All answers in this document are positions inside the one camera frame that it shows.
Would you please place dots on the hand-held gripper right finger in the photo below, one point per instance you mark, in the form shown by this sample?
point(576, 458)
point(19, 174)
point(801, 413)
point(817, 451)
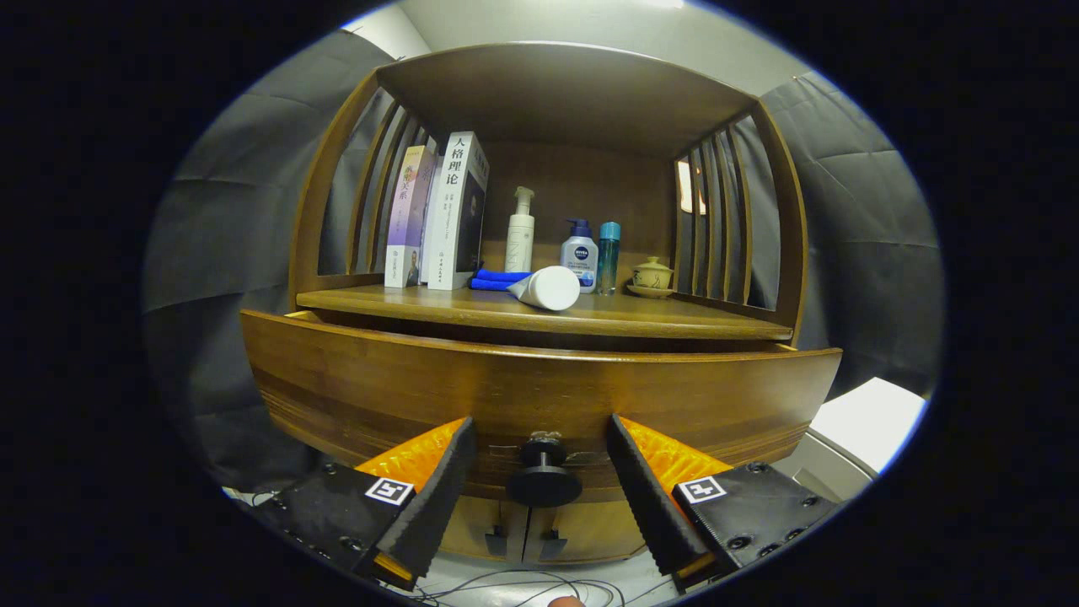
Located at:
point(649, 506)

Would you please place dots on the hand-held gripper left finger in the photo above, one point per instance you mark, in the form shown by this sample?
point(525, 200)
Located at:
point(438, 497)

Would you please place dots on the black drawer knob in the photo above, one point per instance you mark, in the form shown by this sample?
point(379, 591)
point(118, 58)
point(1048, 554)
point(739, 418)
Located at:
point(544, 487)

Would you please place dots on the white tube green end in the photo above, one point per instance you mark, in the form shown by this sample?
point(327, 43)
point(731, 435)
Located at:
point(552, 288)

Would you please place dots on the wooden cabinet door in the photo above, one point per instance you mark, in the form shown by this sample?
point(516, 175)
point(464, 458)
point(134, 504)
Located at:
point(472, 527)
point(598, 531)

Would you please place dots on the wooden countertop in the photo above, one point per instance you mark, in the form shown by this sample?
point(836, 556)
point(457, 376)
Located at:
point(657, 316)

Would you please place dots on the white side cabinet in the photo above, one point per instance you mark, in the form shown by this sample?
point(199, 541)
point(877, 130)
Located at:
point(868, 417)

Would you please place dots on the brown wooden cabinet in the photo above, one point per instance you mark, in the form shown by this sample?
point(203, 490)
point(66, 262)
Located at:
point(573, 194)

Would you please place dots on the beige saucer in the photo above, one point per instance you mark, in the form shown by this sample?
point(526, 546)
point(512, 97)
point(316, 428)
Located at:
point(649, 292)

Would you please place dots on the blue folded cloth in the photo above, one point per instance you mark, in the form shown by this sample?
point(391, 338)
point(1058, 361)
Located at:
point(493, 281)

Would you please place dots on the beige lidded tea cup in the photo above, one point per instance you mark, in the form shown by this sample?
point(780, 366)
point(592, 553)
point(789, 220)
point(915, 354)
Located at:
point(653, 275)

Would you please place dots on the teal clear bottle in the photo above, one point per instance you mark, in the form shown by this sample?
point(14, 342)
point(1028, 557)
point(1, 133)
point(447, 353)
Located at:
point(608, 257)

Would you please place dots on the white bottle blue pump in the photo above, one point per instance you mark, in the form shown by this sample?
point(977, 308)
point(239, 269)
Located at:
point(580, 257)

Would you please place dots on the pink purple book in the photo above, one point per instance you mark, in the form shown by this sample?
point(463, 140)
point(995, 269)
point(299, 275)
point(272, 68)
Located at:
point(409, 219)

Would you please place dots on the thick white book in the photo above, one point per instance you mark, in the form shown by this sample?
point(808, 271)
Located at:
point(451, 211)

